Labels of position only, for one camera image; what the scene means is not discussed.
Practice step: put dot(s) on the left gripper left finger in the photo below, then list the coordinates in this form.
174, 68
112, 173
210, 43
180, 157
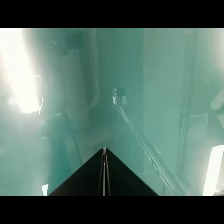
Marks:
83, 180

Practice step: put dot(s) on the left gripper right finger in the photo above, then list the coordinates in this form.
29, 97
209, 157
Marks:
126, 180

